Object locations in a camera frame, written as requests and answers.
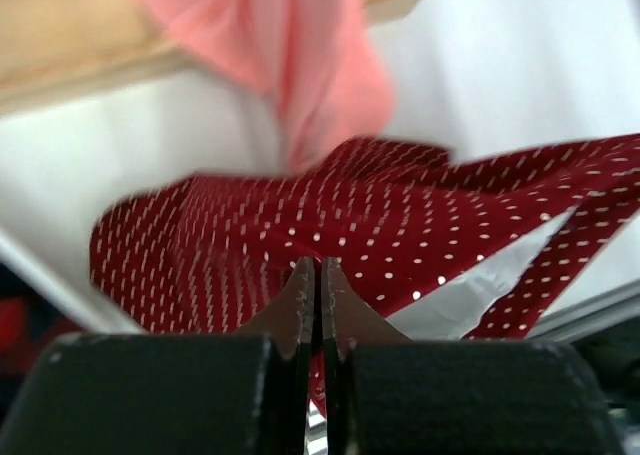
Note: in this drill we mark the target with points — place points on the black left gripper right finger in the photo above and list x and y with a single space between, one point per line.
388 394

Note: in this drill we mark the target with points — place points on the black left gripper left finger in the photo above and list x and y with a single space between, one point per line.
238 393

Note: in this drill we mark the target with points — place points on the red polka dot skirt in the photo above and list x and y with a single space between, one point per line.
207 253

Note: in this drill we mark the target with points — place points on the pink pleated skirt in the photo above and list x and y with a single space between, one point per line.
311 58

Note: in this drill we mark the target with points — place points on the red plaid garment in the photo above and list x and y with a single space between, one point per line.
28 325

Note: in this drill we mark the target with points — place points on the white plastic basket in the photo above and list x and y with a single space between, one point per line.
85 306

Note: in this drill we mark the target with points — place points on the wooden clothes rack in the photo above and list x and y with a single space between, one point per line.
57 50

